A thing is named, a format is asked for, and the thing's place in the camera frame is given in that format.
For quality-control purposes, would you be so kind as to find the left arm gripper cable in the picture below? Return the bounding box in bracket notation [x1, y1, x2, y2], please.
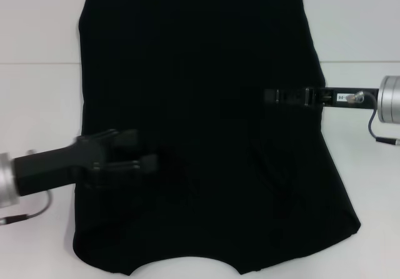
[0, 191, 53, 227]

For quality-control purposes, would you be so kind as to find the right arm gripper cable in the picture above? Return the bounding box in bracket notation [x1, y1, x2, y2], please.
[346, 90, 400, 144]

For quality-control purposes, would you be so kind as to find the black t-shirt with FREE print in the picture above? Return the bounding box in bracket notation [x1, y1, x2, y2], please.
[72, 0, 364, 269]

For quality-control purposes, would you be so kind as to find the arm gripper cable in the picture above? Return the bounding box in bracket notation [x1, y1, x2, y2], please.
[0, 191, 53, 227]
[346, 90, 400, 144]

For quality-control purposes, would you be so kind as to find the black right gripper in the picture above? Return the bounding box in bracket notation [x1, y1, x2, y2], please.
[263, 86, 381, 111]

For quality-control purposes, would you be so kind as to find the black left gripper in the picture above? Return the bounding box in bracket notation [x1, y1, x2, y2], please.
[12, 128, 159, 199]

